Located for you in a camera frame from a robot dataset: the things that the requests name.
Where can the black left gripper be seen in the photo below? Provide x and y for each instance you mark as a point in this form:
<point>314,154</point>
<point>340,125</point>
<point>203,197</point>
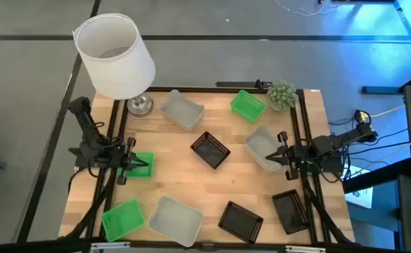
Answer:
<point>122,160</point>

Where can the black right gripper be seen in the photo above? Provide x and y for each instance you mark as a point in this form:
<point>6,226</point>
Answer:
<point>294,156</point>

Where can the green plastic basket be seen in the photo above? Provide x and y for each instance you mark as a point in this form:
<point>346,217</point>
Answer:
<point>143,171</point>
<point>122,220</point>
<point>248,105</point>

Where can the grey plastic basket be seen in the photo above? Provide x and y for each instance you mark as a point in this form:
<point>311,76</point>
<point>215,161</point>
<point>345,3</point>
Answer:
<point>261,147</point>
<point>182,111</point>
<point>175,222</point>

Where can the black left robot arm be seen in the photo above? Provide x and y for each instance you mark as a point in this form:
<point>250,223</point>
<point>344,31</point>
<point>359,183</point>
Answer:
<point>92,144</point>

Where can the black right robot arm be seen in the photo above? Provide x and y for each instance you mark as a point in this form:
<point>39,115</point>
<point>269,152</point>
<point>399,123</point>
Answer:
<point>331,142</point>

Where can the black plastic basket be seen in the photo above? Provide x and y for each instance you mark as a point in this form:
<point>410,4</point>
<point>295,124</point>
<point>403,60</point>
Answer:
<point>240,222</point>
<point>210,150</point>
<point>289,212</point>

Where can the green artificial succulent plant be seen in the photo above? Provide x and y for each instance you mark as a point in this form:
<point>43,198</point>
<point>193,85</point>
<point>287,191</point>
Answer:
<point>282,95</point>

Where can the white shade table lamp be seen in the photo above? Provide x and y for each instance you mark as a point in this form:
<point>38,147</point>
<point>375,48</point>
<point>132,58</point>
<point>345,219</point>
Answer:
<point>117,74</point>

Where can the yellow power plug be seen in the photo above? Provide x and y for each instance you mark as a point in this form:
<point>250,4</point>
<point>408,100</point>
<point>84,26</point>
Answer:
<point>361,116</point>

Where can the white paper sheet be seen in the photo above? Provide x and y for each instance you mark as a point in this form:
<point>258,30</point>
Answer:
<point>363,198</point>

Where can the black metal beam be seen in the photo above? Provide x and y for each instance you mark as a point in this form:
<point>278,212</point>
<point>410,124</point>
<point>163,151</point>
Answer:
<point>377,175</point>

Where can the black floor stand bar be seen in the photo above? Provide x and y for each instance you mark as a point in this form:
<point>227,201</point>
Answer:
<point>381,90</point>

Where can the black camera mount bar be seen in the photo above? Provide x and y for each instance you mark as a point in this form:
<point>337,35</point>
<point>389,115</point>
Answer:
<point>236,84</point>

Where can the silver metal bracket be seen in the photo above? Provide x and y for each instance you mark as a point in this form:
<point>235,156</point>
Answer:
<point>305,249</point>
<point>110,245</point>

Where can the black aluminium table frame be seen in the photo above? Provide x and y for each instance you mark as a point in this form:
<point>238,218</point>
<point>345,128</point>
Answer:
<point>226,247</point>

